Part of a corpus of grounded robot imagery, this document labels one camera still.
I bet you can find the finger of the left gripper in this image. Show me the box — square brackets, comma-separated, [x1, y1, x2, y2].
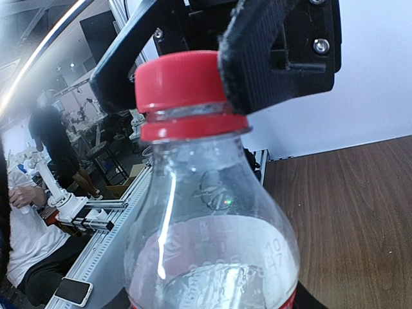
[89, 1, 174, 113]
[218, 1, 325, 115]

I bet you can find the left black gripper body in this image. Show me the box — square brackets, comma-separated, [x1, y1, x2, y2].
[155, 1, 342, 93]

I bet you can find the red bottle cap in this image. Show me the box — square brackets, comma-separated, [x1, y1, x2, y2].
[135, 50, 227, 113]

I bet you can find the clear cola bottle red label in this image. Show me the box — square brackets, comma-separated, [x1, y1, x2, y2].
[124, 112, 302, 309]

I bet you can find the person in dark shirt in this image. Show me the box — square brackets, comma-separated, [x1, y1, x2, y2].
[28, 91, 103, 200]

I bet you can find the cardboard box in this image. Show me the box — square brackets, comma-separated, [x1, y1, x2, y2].
[106, 164, 147, 199]

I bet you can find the person in white shirt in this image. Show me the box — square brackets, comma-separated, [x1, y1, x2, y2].
[1, 157, 90, 306]

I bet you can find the white smartphone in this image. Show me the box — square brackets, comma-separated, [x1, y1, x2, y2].
[54, 277, 93, 308]

